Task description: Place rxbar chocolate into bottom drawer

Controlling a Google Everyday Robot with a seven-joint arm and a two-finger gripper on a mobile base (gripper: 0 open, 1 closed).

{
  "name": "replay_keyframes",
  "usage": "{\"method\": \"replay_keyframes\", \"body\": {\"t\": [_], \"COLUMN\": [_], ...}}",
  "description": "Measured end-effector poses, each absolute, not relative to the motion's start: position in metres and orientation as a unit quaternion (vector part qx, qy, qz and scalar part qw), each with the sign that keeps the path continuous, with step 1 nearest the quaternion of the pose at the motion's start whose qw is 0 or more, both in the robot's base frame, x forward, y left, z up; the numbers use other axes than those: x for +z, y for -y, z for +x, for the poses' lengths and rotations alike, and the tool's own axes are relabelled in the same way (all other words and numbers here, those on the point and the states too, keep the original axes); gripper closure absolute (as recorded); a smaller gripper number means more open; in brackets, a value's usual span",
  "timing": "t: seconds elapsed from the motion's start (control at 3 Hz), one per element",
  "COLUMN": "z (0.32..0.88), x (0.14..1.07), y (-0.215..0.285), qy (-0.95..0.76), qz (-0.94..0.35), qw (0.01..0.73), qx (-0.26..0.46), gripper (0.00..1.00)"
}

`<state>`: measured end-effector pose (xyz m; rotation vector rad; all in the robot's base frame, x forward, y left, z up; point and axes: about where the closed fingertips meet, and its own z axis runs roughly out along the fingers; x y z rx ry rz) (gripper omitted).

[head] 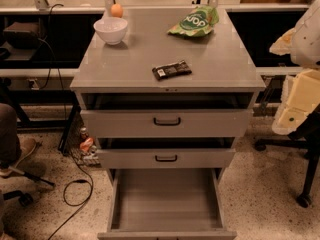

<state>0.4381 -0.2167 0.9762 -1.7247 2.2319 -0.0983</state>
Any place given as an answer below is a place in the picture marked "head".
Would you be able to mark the dark box on shelf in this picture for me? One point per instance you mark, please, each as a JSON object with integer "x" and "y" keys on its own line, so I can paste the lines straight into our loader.
{"x": 22, "y": 35}

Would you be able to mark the black chocolate rxbar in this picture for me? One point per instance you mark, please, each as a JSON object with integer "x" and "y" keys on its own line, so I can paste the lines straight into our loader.
{"x": 171, "y": 70}

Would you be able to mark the grey bottom drawer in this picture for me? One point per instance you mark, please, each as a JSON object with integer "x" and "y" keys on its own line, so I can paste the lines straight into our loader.
{"x": 166, "y": 204}

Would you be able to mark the green chip bag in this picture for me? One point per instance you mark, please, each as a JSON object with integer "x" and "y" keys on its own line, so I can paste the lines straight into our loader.
{"x": 198, "y": 23}

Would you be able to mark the grey top drawer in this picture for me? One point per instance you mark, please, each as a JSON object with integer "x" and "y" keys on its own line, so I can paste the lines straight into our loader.
{"x": 166, "y": 116}

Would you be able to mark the white bowl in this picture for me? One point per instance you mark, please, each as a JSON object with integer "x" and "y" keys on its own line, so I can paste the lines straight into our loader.
{"x": 111, "y": 29}

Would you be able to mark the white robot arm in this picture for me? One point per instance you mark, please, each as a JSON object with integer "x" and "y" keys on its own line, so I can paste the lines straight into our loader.
{"x": 305, "y": 50}

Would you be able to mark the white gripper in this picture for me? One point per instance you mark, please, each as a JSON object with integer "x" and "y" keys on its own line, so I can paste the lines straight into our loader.
{"x": 307, "y": 42}

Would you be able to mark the orange fruit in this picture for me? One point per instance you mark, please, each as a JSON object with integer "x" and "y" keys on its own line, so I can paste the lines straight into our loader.
{"x": 116, "y": 10}

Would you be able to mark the grey drawer cabinet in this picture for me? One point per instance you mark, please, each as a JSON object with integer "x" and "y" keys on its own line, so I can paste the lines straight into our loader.
{"x": 219, "y": 62}

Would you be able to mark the black office chair base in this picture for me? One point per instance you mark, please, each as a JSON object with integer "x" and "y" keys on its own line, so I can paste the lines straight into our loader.
{"x": 22, "y": 186}

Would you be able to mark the person leg with shoe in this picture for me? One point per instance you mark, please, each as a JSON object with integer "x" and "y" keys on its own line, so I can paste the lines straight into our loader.
{"x": 12, "y": 150}

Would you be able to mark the bottles in wire basket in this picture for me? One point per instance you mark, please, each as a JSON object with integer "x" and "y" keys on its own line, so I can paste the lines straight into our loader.
{"x": 87, "y": 146}

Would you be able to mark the grey drawer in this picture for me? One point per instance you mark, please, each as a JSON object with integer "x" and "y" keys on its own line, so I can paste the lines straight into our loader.
{"x": 166, "y": 116}
{"x": 166, "y": 204}
{"x": 147, "y": 153}

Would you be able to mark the grey middle drawer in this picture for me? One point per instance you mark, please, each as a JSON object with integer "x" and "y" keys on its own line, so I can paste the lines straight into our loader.
{"x": 147, "y": 153}

